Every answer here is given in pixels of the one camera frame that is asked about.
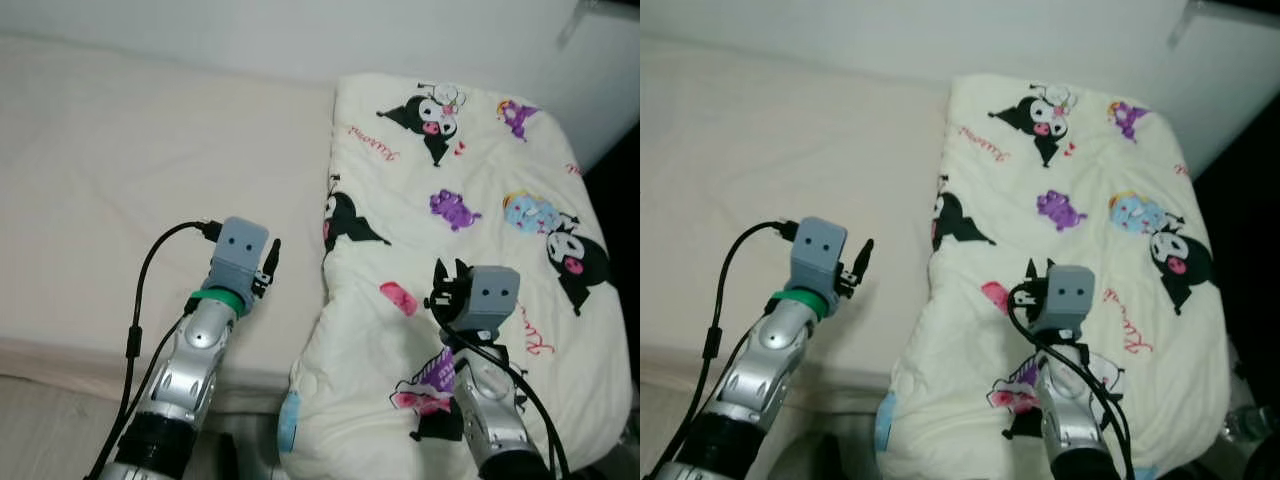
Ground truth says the cream cartoon print quilt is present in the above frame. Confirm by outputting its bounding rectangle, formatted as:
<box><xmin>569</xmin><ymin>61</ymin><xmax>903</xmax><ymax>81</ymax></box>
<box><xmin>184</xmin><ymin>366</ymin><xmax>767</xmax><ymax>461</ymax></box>
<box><xmin>278</xmin><ymin>72</ymin><xmax>636</xmax><ymax>480</ymax></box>
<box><xmin>875</xmin><ymin>72</ymin><xmax>1233</xmax><ymax>480</ymax></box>

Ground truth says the cream sheeted mattress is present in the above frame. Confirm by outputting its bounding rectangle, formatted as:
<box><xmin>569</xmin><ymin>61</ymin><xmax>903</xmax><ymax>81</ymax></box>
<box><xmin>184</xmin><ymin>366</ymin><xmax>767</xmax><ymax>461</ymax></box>
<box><xmin>640</xmin><ymin>35</ymin><xmax>1201</xmax><ymax>416</ymax></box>
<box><xmin>0</xmin><ymin>33</ymin><xmax>601</xmax><ymax>416</ymax></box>

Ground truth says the black cabinet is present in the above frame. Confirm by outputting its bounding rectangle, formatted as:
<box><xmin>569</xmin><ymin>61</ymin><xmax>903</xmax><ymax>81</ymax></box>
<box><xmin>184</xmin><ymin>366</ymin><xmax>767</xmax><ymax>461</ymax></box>
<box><xmin>1190</xmin><ymin>120</ymin><xmax>1280</xmax><ymax>401</ymax></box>

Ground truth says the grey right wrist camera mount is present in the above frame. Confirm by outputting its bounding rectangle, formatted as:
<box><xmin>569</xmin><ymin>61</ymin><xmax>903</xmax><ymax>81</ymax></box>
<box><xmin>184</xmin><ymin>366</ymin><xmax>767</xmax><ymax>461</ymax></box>
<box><xmin>1035</xmin><ymin>265</ymin><xmax>1096</xmax><ymax>336</ymax></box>
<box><xmin>455</xmin><ymin>265</ymin><xmax>522</xmax><ymax>338</ymax></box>

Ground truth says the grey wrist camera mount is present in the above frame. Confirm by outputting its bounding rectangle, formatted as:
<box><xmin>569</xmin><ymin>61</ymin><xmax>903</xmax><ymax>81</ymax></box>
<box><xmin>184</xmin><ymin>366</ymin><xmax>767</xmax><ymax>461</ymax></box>
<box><xmin>208</xmin><ymin>216</ymin><xmax>271</xmax><ymax>293</ymax></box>
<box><xmin>455</xmin><ymin>265</ymin><xmax>522</xmax><ymax>338</ymax></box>
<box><xmin>1035</xmin><ymin>265</ymin><xmax>1096</xmax><ymax>336</ymax></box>
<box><xmin>790</xmin><ymin>216</ymin><xmax>849</xmax><ymax>293</ymax></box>

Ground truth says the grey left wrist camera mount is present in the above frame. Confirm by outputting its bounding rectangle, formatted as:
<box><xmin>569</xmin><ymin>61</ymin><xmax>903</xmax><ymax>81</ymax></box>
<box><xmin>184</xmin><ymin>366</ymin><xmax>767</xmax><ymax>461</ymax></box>
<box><xmin>208</xmin><ymin>216</ymin><xmax>271</xmax><ymax>293</ymax></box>
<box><xmin>790</xmin><ymin>216</ymin><xmax>849</xmax><ymax>293</ymax></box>

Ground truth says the white shelf bracket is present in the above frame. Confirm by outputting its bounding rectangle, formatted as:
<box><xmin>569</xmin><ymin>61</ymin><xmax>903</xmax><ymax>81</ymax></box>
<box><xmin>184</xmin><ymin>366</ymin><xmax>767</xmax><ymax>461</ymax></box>
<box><xmin>557</xmin><ymin>0</ymin><xmax>604</xmax><ymax>49</ymax></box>
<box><xmin>1168</xmin><ymin>0</ymin><xmax>1216</xmax><ymax>49</ymax></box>

